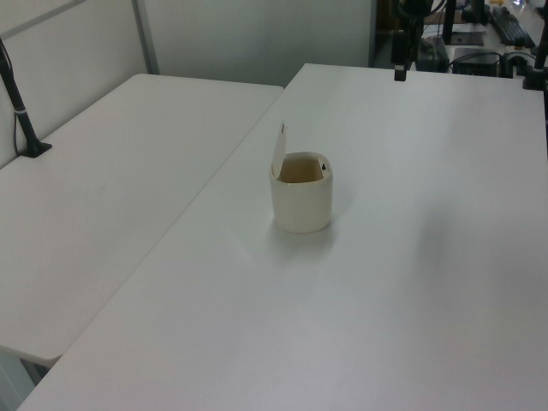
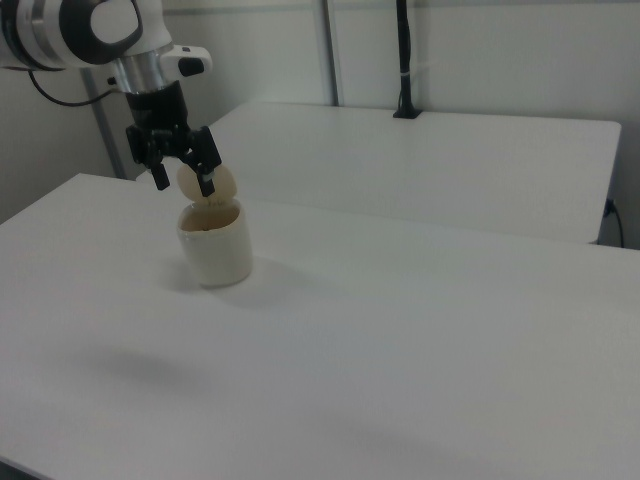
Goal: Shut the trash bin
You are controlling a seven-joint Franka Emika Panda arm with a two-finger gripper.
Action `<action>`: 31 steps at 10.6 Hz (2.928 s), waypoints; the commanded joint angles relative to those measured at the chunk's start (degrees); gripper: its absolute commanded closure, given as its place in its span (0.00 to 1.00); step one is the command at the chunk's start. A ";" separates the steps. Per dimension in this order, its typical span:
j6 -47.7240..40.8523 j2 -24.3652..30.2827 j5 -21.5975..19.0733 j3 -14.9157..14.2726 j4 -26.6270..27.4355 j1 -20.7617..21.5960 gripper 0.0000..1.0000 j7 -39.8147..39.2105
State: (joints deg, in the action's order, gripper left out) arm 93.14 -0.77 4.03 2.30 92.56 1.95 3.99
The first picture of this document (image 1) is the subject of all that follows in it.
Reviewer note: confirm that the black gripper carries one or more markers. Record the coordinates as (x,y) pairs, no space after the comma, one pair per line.
(399,46)

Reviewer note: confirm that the cream trash bin lid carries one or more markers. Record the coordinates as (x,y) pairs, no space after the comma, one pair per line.
(280,147)

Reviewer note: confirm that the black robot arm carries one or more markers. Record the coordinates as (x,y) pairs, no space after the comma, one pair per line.
(414,9)

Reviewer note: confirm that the cream plastic trash bin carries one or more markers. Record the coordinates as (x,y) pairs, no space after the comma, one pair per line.
(301,205)

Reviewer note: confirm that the black monitor stand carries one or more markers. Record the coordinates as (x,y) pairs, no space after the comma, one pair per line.
(449,19)

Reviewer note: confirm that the black desk mat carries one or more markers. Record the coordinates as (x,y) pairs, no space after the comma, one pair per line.
(467,39)

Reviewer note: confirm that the black electronics box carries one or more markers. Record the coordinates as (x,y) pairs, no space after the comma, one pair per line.
(476,60)

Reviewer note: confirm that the black keyboard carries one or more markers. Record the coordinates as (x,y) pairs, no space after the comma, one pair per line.
(511,27)

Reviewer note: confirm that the black clamp stand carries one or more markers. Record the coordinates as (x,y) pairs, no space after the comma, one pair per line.
(536,73)

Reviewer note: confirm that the grey metal partition post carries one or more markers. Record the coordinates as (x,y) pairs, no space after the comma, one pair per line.
(145,36)

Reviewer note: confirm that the black camera stand pole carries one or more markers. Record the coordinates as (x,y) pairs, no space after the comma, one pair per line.
(20,113)

